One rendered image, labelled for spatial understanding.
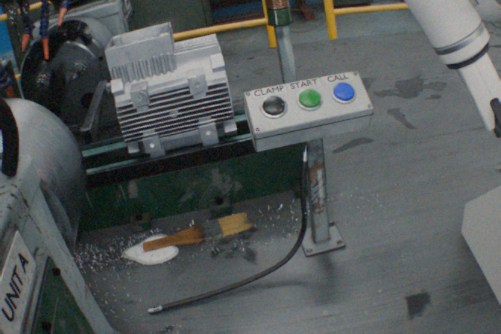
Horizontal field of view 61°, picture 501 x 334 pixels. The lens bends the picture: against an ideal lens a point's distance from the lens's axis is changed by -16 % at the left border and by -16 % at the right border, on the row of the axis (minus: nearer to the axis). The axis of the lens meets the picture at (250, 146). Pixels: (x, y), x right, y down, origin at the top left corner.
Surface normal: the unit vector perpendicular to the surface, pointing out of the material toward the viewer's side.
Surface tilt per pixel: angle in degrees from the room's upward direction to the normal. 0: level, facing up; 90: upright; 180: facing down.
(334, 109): 32
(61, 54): 90
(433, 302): 0
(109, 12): 90
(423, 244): 0
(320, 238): 90
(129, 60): 90
